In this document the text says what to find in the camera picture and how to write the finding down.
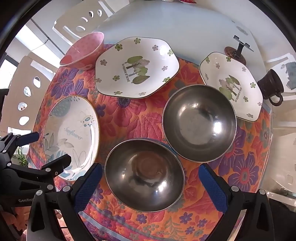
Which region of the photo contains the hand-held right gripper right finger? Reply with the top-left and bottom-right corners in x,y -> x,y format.
198,163 -> 275,241

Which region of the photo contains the orange floral quilted mat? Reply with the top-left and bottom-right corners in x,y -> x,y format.
26,43 -> 272,241

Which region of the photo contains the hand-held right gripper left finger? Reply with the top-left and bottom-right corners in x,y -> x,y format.
26,163 -> 103,241

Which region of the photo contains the pink dotted bowl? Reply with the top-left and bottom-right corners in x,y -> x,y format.
60,32 -> 105,71

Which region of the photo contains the white square tree-print plate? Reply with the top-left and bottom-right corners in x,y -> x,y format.
199,51 -> 264,122
95,37 -> 180,100

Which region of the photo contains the dark brown mug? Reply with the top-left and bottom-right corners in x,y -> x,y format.
257,69 -> 284,106

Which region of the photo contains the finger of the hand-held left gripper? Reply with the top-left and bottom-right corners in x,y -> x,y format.
35,154 -> 72,193
0,132 -> 40,154

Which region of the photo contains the dark framed window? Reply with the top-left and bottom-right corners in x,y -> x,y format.
0,52 -> 18,90

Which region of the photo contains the blue steel bowl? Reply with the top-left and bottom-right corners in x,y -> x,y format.
104,138 -> 185,212

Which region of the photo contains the black phone stand wooden base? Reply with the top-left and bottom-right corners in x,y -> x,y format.
224,35 -> 254,66

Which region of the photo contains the round blue-flower plate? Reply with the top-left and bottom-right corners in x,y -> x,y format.
42,95 -> 100,181

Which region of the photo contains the red steel bowl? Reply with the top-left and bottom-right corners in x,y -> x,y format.
162,85 -> 237,163

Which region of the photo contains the white chair with holes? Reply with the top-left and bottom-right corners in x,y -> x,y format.
52,0 -> 110,39
0,52 -> 58,139

